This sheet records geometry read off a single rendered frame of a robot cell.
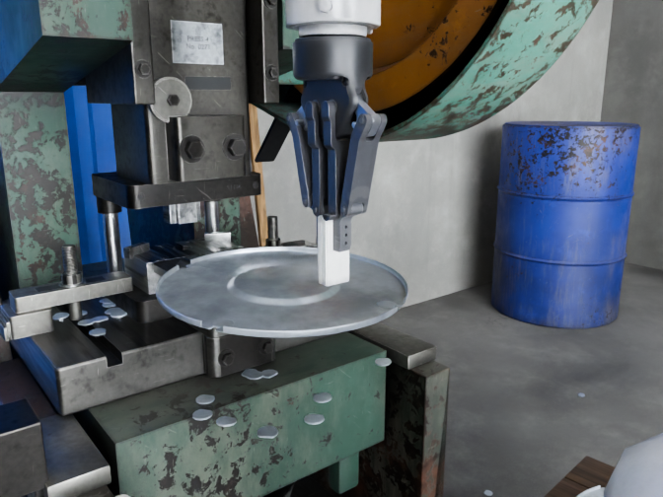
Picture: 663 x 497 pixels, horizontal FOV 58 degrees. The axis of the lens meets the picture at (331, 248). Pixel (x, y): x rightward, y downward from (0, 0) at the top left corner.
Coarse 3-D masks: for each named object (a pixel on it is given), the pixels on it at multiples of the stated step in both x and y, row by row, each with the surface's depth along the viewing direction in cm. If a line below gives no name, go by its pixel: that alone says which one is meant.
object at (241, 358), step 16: (192, 256) 83; (160, 272) 80; (208, 336) 76; (224, 336) 77; (240, 336) 78; (208, 352) 77; (224, 352) 77; (240, 352) 78; (256, 352) 80; (272, 352) 82; (208, 368) 77; (224, 368) 77; (240, 368) 79
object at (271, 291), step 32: (224, 256) 81; (256, 256) 82; (288, 256) 82; (352, 256) 82; (160, 288) 69; (192, 288) 69; (224, 288) 69; (256, 288) 68; (288, 288) 68; (320, 288) 69; (352, 288) 71; (384, 288) 71; (192, 320) 59; (256, 320) 61; (288, 320) 61; (320, 320) 61; (352, 320) 61
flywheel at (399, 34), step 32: (384, 0) 100; (416, 0) 95; (448, 0) 90; (480, 0) 81; (384, 32) 101; (416, 32) 96; (448, 32) 86; (480, 32) 83; (384, 64) 102; (416, 64) 92; (448, 64) 87; (384, 96) 99; (416, 96) 94
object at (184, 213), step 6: (180, 204) 86; (186, 204) 87; (192, 204) 87; (198, 204) 89; (168, 210) 86; (174, 210) 86; (180, 210) 86; (186, 210) 87; (192, 210) 87; (198, 210) 89; (168, 216) 87; (174, 216) 86; (180, 216) 86; (186, 216) 87; (192, 216) 87; (198, 216) 89; (168, 222) 87; (174, 222) 87; (180, 222) 86; (186, 222) 87
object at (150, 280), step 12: (192, 240) 95; (144, 252) 87; (156, 252) 87; (168, 252) 87; (180, 252) 87; (192, 252) 87; (204, 252) 87; (132, 264) 86; (144, 264) 83; (132, 276) 87; (144, 276) 83; (156, 276) 83; (144, 288) 84
